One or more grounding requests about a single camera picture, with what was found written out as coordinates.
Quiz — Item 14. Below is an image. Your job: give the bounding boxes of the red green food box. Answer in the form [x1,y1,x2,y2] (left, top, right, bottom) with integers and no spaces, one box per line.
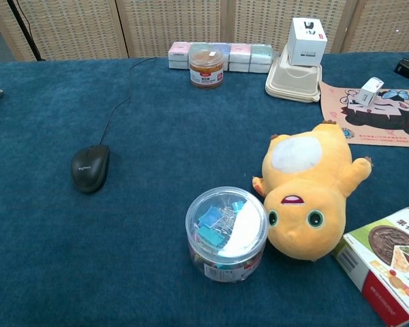
[332,201,409,327]

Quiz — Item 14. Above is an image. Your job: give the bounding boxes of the small white box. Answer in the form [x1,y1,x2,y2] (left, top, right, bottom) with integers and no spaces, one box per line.
[357,76,385,106]

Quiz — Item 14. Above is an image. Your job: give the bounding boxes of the black tripod pole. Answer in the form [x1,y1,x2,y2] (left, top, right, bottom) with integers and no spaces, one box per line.
[6,0,47,61]

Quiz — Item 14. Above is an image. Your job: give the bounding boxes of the black computer mouse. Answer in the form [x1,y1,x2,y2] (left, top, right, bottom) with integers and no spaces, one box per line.
[70,144,110,193]

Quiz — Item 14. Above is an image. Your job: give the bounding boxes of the amber jar with orange label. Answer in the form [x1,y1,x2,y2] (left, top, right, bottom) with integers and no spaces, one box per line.
[188,47,225,89]

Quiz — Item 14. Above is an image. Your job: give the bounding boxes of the blue tissue pack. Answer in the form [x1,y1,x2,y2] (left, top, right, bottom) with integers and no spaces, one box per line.
[209,43,232,72]

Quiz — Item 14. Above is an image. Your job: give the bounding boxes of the large white cube box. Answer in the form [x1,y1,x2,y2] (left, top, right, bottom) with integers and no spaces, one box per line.
[286,17,328,67]

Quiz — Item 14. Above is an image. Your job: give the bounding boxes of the yellow plush toy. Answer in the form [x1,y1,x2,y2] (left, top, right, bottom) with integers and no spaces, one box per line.
[252,119,375,262]

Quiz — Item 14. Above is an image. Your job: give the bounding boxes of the wicker folding screen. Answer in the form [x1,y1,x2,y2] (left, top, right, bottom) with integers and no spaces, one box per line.
[0,0,409,62]

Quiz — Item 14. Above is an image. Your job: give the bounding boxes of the pink tissue pack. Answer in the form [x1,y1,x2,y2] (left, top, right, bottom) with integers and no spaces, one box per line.
[228,43,253,73]
[168,42,192,71]

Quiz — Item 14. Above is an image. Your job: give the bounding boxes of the cartoon printed mat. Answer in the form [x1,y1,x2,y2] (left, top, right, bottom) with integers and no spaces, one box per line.
[318,80,409,149]

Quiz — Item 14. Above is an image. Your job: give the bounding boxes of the clear jar of binder clips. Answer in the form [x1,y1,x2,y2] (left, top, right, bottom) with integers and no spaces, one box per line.
[185,186,269,283]

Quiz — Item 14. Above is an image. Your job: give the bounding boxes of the beige clamshell food container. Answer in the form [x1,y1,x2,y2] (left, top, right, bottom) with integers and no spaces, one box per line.
[264,44,323,103]

